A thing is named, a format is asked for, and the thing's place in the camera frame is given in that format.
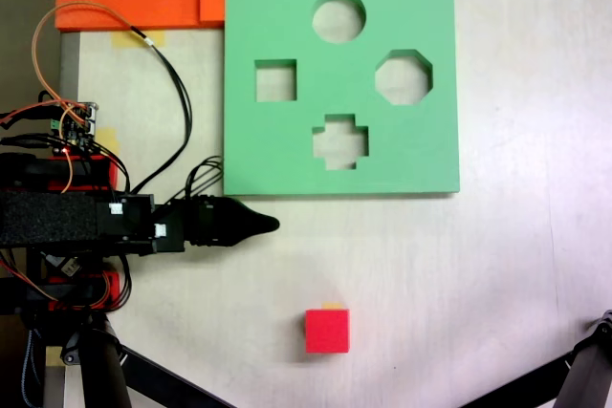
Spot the thin orange wire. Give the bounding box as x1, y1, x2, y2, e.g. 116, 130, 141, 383
31, 1, 154, 111

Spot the blue braided cable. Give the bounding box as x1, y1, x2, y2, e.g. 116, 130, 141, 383
21, 326, 45, 408

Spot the grey usb plug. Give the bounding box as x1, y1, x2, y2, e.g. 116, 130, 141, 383
45, 254, 81, 278

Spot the thin black servo cable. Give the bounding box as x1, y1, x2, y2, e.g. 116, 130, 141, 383
185, 155, 224, 200

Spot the black tripod leg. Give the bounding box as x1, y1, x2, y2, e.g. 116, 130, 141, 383
61, 316, 238, 408

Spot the red square block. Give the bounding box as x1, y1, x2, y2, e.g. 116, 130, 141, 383
304, 308, 351, 354

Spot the long black cable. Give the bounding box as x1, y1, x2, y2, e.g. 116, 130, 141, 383
128, 25, 193, 195

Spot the small circuit board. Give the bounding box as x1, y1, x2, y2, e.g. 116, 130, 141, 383
47, 100, 100, 154

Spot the green shape sorting board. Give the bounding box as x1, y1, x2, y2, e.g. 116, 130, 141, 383
222, 0, 461, 198

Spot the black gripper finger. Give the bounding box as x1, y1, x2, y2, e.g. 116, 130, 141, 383
224, 223, 281, 247
224, 198, 281, 225

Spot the black notched tripod stack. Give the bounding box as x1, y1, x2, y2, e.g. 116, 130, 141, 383
458, 310, 612, 408

